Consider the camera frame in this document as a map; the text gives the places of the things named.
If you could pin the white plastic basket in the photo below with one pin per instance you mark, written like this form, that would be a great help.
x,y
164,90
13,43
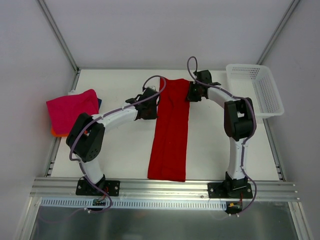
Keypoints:
x,y
257,83

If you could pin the red t shirt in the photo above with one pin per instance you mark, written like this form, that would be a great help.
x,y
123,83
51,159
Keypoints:
x,y
169,149

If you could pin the folded white t shirt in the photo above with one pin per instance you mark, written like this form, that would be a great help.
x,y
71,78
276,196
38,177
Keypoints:
x,y
72,92

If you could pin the folded pink t shirt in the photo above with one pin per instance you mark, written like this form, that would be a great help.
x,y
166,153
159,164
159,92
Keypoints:
x,y
64,111

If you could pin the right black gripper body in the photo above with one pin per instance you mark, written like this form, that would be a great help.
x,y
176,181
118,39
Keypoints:
x,y
193,92

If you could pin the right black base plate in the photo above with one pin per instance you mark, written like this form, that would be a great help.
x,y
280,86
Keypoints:
x,y
222,191

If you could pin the aluminium mounting rail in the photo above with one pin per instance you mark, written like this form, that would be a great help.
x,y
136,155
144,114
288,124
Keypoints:
x,y
264,191

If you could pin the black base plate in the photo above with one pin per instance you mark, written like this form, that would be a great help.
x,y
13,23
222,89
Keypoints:
x,y
111,187
222,191

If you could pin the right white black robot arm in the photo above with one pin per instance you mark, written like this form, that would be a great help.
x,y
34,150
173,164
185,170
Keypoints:
x,y
239,125

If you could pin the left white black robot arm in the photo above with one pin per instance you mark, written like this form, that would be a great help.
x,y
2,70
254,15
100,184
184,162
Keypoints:
x,y
85,140

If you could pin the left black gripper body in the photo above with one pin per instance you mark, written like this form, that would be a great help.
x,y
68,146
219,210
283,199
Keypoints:
x,y
149,112

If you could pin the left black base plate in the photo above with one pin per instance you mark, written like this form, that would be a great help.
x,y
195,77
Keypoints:
x,y
111,187

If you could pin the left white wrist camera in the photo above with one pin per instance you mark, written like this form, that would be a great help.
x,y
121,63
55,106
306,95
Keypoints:
x,y
152,88

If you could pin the left aluminium frame post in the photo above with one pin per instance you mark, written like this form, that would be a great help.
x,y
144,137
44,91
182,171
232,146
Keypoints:
x,y
57,33

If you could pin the folded navy blue t shirt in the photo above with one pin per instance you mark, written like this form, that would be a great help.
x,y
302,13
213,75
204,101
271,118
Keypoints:
x,y
99,103

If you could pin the white slotted cable duct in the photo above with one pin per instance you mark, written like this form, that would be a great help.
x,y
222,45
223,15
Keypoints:
x,y
215,205

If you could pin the right aluminium frame post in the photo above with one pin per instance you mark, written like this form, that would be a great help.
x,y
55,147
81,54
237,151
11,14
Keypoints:
x,y
278,30

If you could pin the aluminium frame post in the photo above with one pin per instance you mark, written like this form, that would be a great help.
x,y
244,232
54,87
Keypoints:
x,y
278,30
57,33

